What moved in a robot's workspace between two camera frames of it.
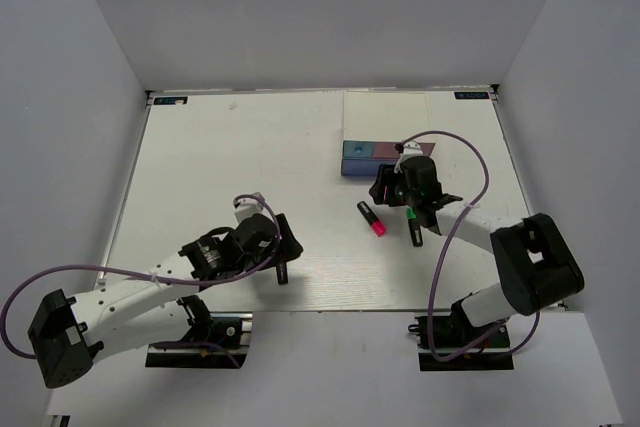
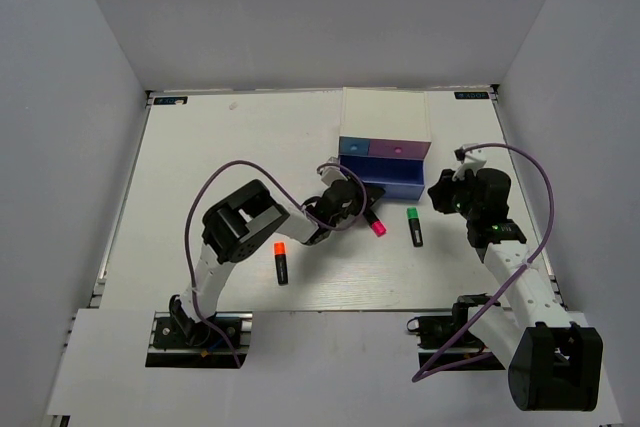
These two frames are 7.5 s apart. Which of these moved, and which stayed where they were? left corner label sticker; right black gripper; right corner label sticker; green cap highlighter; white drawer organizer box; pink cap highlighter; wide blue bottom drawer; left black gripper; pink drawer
Moved: wide blue bottom drawer; right black gripper; left black gripper
Stayed: right corner label sticker; left corner label sticker; white drawer organizer box; pink drawer; green cap highlighter; pink cap highlighter
